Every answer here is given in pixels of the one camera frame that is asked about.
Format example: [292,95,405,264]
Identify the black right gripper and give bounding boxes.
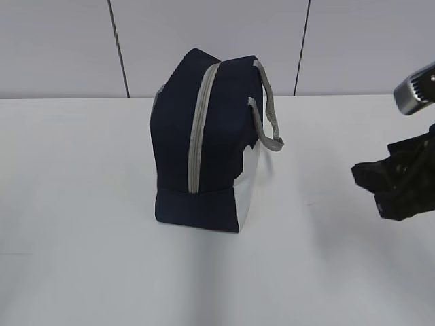
[351,125,434,221]

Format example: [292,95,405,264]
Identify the navy blue lunch bag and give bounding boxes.
[150,48,284,233]

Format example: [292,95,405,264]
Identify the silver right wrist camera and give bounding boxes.
[393,62,434,115]

